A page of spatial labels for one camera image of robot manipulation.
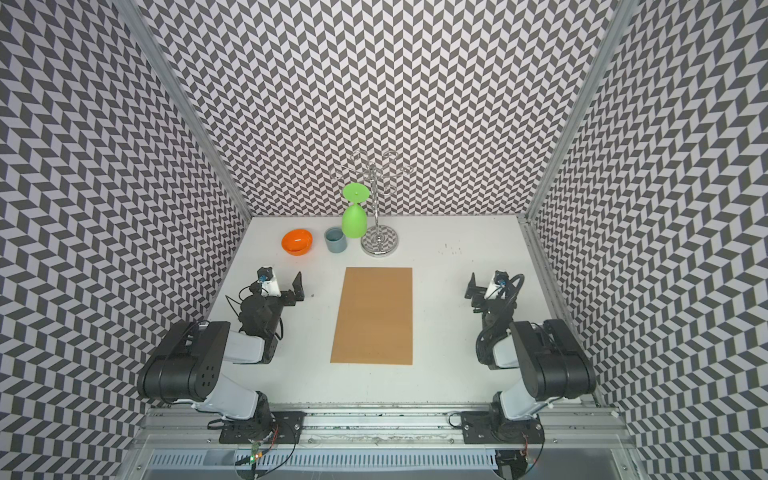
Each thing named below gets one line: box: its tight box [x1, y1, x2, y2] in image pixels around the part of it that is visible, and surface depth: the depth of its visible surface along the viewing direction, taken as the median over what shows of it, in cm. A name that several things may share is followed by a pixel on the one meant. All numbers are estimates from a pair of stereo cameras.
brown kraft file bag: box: [330, 267, 413, 365], surface depth 93 cm
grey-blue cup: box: [324, 226, 347, 253], surface depth 110 cm
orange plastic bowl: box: [281, 229, 314, 256], surface depth 108 cm
